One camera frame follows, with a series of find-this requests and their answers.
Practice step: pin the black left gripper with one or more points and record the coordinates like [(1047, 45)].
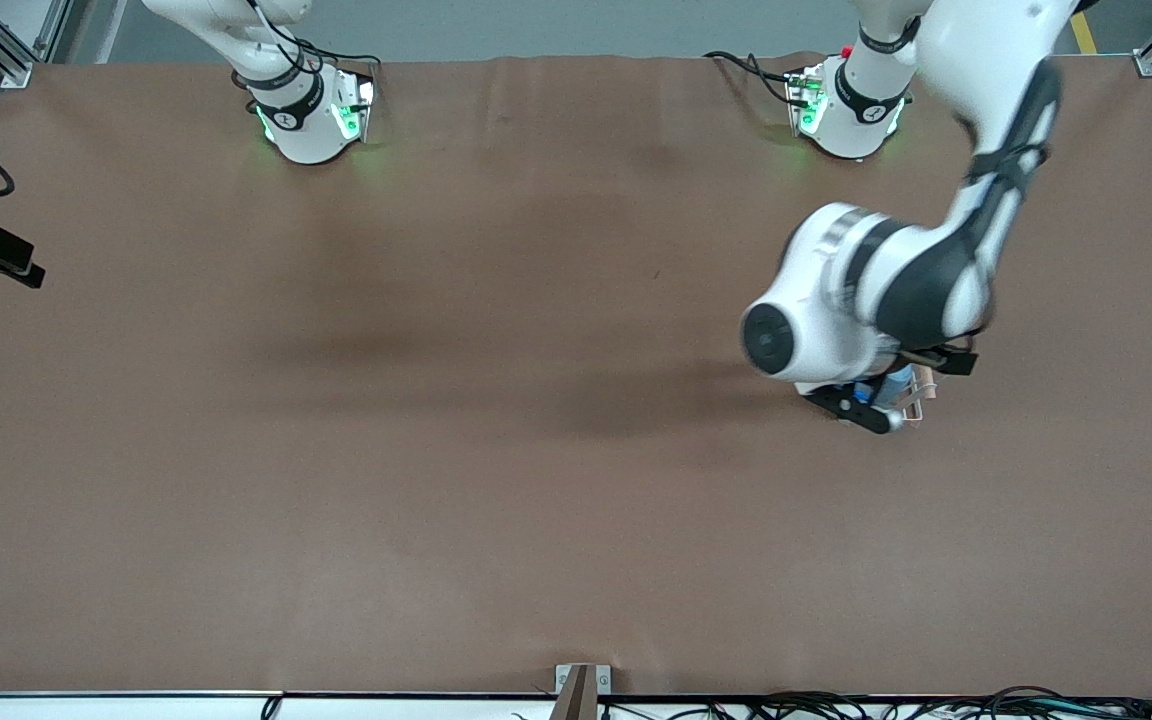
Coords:
[(957, 361)]

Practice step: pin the blue plastic cup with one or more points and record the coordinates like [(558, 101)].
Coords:
[(891, 385)]

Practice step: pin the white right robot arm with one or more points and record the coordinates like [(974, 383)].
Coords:
[(301, 130)]

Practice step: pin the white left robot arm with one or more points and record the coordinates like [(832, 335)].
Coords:
[(836, 300)]

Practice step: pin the brown table mat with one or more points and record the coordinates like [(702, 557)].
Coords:
[(436, 450)]

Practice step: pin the small metal bracket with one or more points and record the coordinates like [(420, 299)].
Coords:
[(563, 680)]

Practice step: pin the brown wooden post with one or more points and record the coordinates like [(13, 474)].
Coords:
[(576, 700)]

